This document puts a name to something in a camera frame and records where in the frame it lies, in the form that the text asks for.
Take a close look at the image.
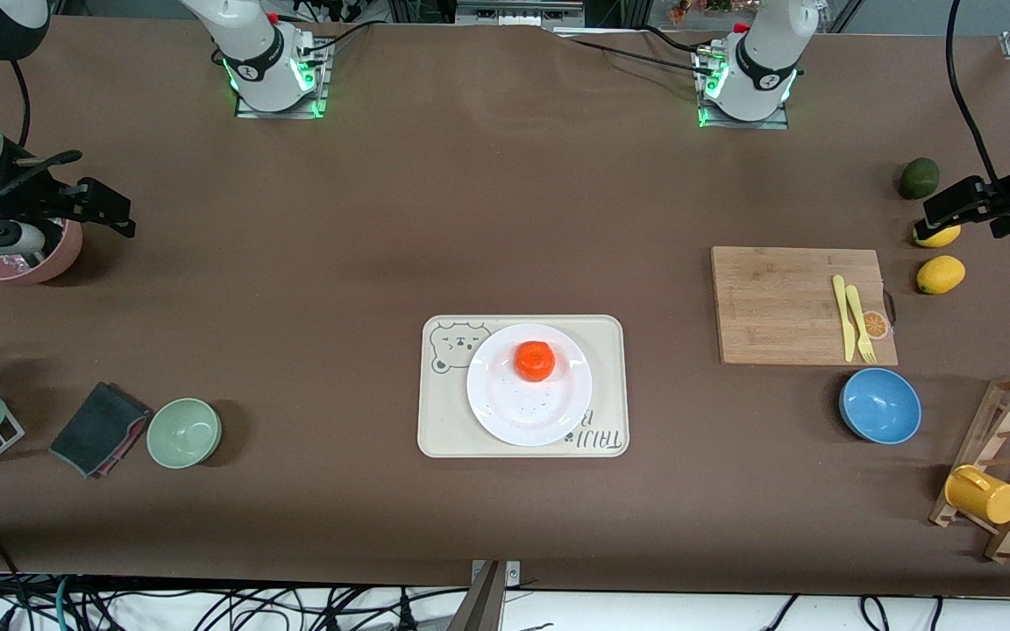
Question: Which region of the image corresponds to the orange toy fruit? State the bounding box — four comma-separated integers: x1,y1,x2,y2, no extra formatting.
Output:
514,341,556,384

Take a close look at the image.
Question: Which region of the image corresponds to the white round plate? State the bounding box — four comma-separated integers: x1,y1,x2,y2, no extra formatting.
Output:
466,323,594,448

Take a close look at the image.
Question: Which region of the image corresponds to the pink bowl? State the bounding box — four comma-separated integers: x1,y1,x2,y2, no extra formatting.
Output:
0,219,83,286

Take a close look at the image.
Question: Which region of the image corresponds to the dark green avocado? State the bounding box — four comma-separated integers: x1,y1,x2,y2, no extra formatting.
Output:
899,158,941,200

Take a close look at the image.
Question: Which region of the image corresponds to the yellow plastic fork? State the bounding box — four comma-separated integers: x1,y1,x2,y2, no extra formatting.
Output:
845,285,878,365

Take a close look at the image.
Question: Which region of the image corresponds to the yellow plastic knife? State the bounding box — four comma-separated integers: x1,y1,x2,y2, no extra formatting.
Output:
832,275,857,363

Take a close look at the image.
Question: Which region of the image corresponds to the wooden cup rack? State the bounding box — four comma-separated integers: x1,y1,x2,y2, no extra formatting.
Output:
929,371,1010,564

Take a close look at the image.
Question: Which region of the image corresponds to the wooden cutting board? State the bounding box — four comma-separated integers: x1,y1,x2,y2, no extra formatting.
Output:
711,246,899,366

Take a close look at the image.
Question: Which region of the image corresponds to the dark grey folded cloth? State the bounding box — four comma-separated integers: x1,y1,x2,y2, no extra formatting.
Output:
49,382,153,479

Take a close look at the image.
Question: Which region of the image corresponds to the blue bowl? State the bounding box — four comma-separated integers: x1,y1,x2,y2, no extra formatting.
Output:
839,367,922,445

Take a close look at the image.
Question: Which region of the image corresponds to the pale green bowl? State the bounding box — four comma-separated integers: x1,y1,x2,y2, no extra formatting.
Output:
146,398,223,470

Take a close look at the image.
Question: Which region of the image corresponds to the yellow mug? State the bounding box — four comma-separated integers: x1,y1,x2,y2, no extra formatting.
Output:
944,465,1010,525

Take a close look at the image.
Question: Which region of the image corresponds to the cream bear print tray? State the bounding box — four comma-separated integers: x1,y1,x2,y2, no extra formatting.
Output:
417,315,629,458

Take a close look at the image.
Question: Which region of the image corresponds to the grey metal box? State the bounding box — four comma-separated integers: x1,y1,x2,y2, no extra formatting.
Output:
457,0,585,27

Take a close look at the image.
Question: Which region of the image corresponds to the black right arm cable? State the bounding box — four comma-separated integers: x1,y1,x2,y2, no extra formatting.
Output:
0,57,83,230

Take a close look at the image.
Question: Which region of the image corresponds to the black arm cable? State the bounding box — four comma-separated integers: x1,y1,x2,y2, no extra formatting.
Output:
946,0,999,187
0,57,83,230

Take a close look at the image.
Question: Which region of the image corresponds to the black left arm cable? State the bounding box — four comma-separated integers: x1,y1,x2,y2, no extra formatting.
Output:
946,0,999,187

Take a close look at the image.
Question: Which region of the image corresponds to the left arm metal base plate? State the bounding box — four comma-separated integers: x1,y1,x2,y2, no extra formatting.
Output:
698,98,791,131

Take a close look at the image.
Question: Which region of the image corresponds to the black base power cable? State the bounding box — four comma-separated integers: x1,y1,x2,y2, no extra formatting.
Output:
558,35,709,73

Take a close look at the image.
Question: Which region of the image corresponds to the green floor cable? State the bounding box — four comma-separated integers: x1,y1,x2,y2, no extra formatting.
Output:
54,577,78,631

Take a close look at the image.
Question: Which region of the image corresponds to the metal table edge bracket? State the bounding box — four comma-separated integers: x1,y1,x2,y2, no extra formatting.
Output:
470,561,521,590

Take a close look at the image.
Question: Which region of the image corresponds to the dark camera mount post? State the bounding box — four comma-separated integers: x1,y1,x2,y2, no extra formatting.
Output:
446,561,507,631

